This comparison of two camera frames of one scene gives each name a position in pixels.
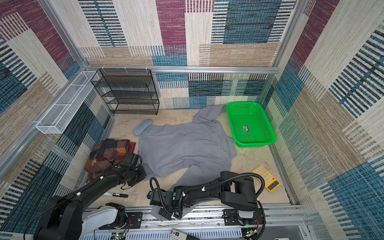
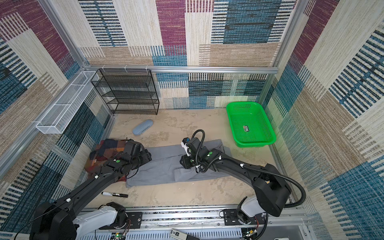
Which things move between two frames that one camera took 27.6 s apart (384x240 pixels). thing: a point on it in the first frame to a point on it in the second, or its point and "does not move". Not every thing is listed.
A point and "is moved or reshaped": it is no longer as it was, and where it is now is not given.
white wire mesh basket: x=58 y=119 does not move
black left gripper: x=143 y=174 to x=146 y=155
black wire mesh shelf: x=127 y=91 does not move
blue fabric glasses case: x=142 y=127 does not move
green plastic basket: x=250 y=127 does not move
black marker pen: x=119 y=195 does not move
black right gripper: x=164 y=214 to x=186 y=164
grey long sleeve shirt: x=201 y=146 is moved or reshaped
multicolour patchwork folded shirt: x=108 y=154 does not move
